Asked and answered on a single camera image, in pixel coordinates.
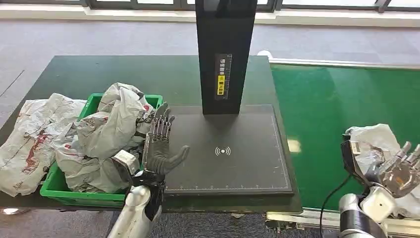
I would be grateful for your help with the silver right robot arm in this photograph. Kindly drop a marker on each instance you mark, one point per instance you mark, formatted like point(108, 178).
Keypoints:
point(361, 213)

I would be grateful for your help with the black yellow warning label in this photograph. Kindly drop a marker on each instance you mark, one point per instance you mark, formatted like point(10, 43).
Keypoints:
point(223, 78)

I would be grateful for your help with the dark right wrist camera box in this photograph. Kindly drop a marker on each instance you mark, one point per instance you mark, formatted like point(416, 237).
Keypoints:
point(351, 161)

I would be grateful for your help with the black scanner base plate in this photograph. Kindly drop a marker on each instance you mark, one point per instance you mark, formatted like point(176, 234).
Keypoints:
point(236, 170)

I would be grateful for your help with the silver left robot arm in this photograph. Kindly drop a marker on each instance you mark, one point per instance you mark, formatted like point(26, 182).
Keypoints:
point(131, 213)

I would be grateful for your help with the black scanner column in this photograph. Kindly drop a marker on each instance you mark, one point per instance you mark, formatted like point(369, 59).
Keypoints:
point(224, 33)

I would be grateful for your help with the green plastic crate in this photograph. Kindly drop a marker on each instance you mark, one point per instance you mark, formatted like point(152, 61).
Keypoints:
point(55, 187)

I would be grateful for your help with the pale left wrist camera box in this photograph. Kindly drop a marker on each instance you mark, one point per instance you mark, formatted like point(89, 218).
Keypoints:
point(126, 161)

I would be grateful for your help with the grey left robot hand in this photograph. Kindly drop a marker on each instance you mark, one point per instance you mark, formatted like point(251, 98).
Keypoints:
point(159, 157)

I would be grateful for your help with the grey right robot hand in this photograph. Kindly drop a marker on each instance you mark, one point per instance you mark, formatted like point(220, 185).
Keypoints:
point(398, 177)

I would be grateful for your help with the white window sill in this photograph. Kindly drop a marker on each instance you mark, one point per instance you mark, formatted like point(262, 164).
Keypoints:
point(98, 14)

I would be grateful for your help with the pale metal conveyor frame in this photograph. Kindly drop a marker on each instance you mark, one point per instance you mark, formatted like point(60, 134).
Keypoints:
point(285, 218)

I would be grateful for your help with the flat red-printed white parcel bag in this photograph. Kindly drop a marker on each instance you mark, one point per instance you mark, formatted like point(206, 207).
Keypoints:
point(29, 141)

